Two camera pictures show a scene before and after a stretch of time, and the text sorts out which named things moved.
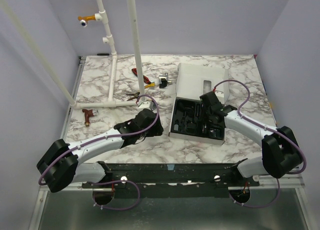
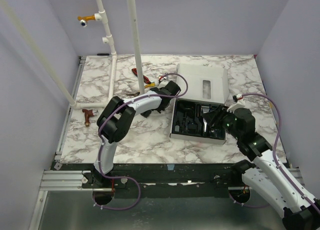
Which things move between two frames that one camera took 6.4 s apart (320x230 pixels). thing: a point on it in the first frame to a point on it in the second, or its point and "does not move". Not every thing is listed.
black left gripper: [156, 130] to [160, 109]
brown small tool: [88, 113] does not move
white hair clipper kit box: [187, 120] does not move
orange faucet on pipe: [84, 19] does not move
